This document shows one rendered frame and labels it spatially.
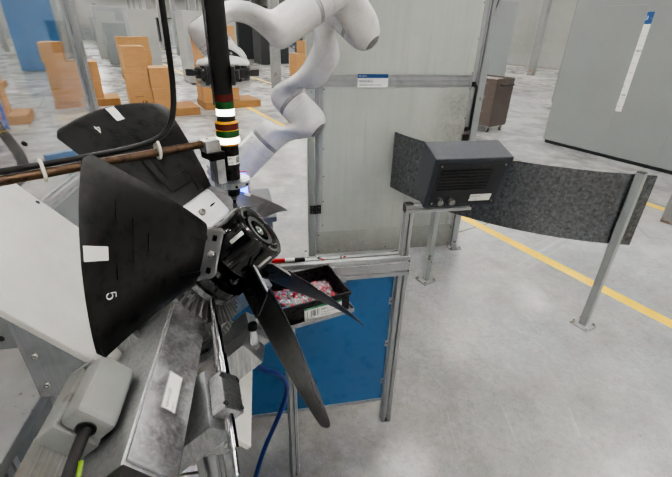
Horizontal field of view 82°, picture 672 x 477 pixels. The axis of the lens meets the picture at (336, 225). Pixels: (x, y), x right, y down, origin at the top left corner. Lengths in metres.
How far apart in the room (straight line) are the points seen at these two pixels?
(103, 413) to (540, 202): 2.22
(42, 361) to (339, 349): 1.03
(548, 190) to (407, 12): 1.33
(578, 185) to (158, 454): 2.22
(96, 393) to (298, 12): 0.86
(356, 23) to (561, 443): 1.85
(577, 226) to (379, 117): 1.35
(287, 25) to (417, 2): 1.77
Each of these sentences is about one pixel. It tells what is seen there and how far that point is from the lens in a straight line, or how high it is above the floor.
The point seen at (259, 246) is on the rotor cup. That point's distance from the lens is 0.71.
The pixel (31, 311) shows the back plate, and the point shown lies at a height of 1.19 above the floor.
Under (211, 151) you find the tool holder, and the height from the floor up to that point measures 1.36.
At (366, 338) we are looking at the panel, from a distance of 1.60.
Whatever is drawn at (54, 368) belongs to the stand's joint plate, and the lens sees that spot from 0.89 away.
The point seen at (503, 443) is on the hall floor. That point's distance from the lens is 2.04.
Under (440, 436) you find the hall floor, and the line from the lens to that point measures 1.98.
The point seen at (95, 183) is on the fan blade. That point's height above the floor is 1.41.
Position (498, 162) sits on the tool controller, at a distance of 1.32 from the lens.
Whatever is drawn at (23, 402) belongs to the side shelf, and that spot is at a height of 0.86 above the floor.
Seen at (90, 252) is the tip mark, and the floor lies 1.35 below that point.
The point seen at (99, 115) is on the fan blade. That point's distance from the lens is 0.85.
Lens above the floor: 1.57
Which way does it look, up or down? 27 degrees down
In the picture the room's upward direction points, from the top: 1 degrees clockwise
